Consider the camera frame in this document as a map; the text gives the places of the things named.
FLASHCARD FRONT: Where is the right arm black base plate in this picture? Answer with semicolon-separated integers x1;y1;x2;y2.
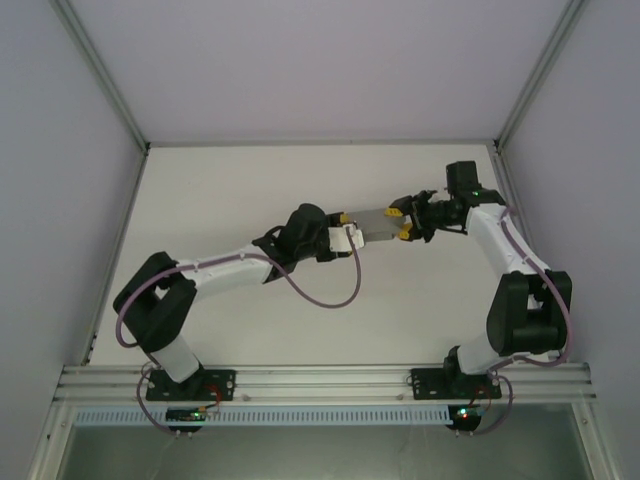
410;366;503;402

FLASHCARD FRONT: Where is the aluminium mounting rail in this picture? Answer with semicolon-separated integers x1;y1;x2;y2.
53;361;597;402

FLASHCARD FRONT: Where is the aluminium table side rail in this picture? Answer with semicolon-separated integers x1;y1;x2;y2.
491;149;567;362
78;148;150;366

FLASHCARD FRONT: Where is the light blue slotted cable duct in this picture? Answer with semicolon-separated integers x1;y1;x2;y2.
73;405;452;427

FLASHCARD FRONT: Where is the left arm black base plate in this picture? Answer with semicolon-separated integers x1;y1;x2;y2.
145;368;237;403

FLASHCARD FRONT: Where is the aluminium frame post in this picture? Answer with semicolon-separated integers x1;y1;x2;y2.
48;0;152;153
492;0;587;153

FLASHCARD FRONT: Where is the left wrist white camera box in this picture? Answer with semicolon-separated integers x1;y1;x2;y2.
326;223;368;254

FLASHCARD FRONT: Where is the aluminium frame leg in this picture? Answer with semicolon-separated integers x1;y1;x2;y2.
569;399;617;480
25;403;77;480

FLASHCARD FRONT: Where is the grey paper box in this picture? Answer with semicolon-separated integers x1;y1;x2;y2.
349;205;404;243

